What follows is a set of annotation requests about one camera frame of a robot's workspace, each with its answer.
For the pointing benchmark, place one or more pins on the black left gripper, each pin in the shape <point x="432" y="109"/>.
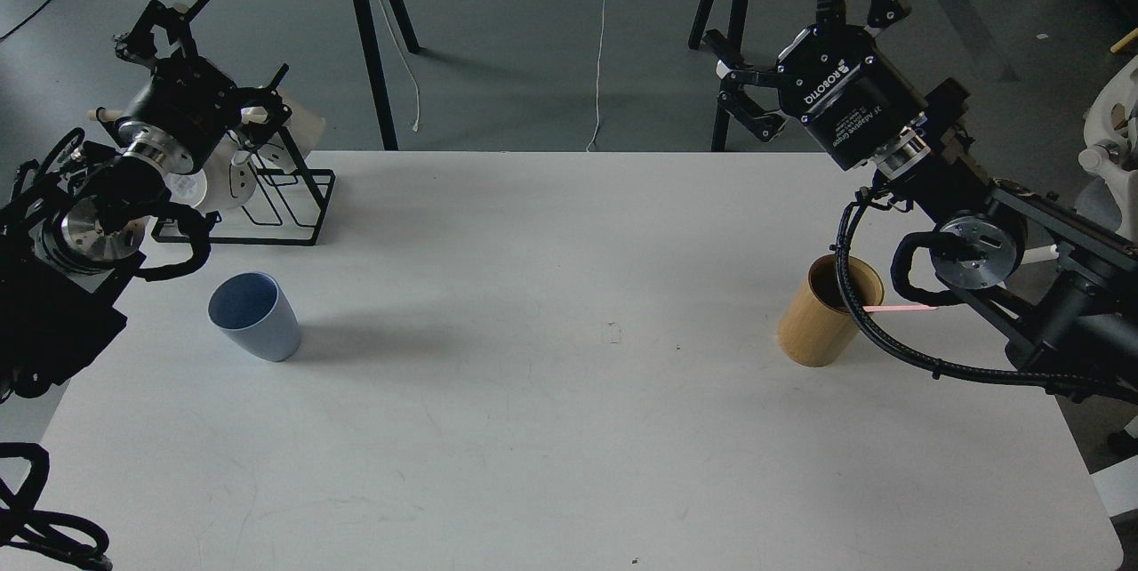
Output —
<point x="178" y="118"/>

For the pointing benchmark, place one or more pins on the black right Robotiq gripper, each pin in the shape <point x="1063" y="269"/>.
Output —
<point x="847" y="97"/>

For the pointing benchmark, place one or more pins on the blue plastic cup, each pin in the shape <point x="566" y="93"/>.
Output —
<point x="252" y="310"/>

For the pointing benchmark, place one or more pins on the pink chopstick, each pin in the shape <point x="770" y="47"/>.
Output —
<point x="897" y="308"/>

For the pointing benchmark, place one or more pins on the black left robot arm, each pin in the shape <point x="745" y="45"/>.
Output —
<point x="89" y="218"/>

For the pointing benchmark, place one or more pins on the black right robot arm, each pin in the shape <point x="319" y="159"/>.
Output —
<point x="1059" y="287"/>

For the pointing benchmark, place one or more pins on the white mug on rack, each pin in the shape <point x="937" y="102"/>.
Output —
<point x="220" y="185"/>

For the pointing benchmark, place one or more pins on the white square mug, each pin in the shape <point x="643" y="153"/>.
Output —
<point x="305" y="126"/>

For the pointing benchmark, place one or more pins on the bamboo cylinder holder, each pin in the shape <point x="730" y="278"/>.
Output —
<point x="817" y="327"/>

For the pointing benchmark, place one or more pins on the white office chair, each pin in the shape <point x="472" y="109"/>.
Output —
<point x="1110" y="200"/>

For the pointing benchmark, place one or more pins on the black wire mug rack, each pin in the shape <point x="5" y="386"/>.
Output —
<point x="286" y="208"/>

